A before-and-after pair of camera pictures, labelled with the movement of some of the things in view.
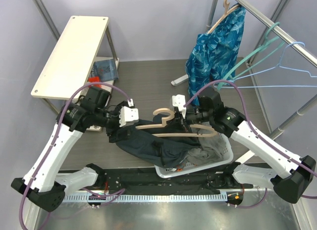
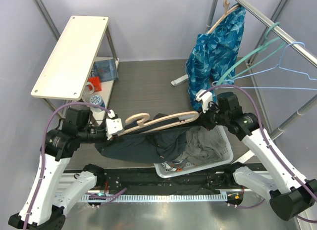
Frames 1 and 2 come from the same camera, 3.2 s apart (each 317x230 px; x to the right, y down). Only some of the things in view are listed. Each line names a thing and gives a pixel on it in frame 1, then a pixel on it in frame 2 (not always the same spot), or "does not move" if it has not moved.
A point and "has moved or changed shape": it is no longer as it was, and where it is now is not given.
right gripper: [178, 115] → [204, 117]
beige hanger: [163, 124] → [159, 122]
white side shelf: [65, 74] does not move
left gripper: [109, 130] → [104, 139]
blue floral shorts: [213, 55] does not move
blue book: [106, 70] does not move
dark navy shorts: [165, 152] has moved or changed shape
